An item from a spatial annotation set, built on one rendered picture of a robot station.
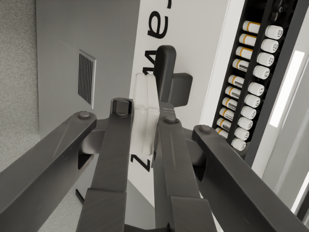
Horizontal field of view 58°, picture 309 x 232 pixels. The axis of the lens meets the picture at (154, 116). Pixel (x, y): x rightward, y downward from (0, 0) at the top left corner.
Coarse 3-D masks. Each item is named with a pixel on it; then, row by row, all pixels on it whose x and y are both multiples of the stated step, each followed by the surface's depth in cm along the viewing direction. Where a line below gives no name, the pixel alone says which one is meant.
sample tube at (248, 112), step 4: (224, 100) 34; (228, 100) 34; (232, 100) 33; (224, 104) 34; (228, 104) 33; (232, 104) 33; (236, 104) 33; (232, 108) 33; (244, 108) 32; (248, 108) 32; (252, 108) 32; (244, 112) 32; (248, 112) 31; (252, 112) 31; (248, 116) 31; (252, 116) 32
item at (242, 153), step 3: (246, 144) 41; (249, 144) 42; (234, 147) 40; (246, 147) 40; (237, 150) 39; (243, 150) 40; (246, 150) 40; (237, 153) 38; (240, 153) 39; (243, 153) 39; (240, 156) 38; (243, 156) 39; (243, 159) 39
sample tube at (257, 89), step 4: (232, 76) 33; (236, 76) 32; (228, 80) 33; (232, 80) 32; (236, 80) 32; (240, 80) 32; (236, 84) 32; (240, 84) 32; (252, 84) 31; (256, 84) 30; (260, 84) 30; (248, 88) 31; (252, 88) 30; (256, 88) 30; (260, 88) 30; (252, 92) 31; (256, 92) 30; (260, 92) 30
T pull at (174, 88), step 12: (168, 48) 20; (156, 60) 21; (168, 60) 21; (156, 72) 21; (168, 72) 21; (156, 84) 22; (168, 84) 22; (180, 84) 22; (168, 96) 22; (180, 96) 23
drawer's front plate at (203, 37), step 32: (160, 0) 25; (192, 0) 22; (224, 0) 20; (160, 32) 26; (192, 32) 23; (224, 32) 20; (192, 64) 23; (224, 64) 22; (192, 96) 24; (192, 128) 24
